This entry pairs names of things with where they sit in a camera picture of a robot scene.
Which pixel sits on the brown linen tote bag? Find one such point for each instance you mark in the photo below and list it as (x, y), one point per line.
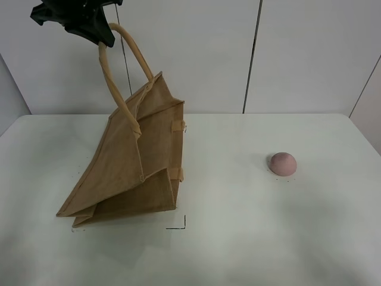
(137, 166)

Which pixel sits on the pink peach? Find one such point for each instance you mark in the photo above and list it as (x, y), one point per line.
(283, 164)

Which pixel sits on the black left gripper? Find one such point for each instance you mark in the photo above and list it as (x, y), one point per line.
(84, 18)

